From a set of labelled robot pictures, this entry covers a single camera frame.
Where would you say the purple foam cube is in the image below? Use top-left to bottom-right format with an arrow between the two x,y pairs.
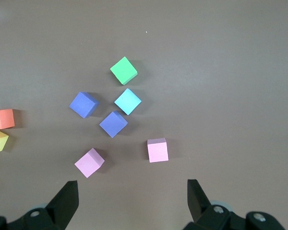
69,92 -> 100,119
99,110 -> 129,139

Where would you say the green foam cube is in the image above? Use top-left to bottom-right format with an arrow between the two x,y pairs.
109,56 -> 138,86

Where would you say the pink foam cube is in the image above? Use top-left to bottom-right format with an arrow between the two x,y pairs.
74,148 -> 105,179
147,138 -> 169,163

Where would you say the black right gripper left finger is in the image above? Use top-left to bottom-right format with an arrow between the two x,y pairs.
0,181 -> 79,230

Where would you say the blue foam cube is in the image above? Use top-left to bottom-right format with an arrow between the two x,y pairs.
114,88 -> 142,116

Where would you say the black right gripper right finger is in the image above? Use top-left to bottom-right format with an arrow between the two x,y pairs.
183,179 -> 285,230

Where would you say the brown table mat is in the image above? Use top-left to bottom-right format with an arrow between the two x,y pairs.
0,0 -> 288,230

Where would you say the orange foam cube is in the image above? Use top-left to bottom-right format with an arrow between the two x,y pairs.
0,109 -> 15,129

